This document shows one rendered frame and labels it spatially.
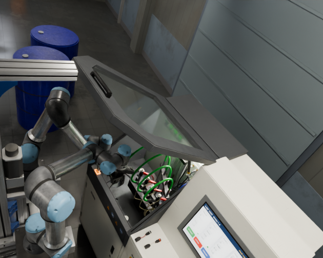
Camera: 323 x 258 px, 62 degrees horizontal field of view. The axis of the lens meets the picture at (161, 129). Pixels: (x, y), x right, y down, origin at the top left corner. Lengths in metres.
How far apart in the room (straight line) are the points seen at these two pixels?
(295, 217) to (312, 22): 1.95
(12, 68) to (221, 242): 1.35
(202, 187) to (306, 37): 2.02
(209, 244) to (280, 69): 2.16
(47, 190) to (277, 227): 1.16
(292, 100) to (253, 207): 1.78
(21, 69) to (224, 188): 1.17
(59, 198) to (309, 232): 1.40
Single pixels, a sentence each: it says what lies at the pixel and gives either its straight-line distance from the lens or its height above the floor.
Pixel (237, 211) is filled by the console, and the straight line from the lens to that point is 1.57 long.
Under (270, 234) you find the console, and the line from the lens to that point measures 1.59.
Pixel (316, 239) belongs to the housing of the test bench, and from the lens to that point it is 1.89.
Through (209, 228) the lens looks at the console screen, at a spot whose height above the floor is 1.32.
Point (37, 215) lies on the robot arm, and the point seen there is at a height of 1.26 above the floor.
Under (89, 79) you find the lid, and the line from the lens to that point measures 1.28.
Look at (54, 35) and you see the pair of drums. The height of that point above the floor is 0.92.
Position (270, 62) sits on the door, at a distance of 3.37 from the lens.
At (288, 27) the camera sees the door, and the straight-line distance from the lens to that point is 3.29.
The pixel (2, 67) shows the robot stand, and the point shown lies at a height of 2.03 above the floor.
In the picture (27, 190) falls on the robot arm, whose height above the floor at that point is 1.65.
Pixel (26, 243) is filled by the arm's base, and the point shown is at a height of 1.10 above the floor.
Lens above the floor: 2.65
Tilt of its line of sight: 39 degrees down
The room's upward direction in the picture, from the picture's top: 21 degrees clockwise
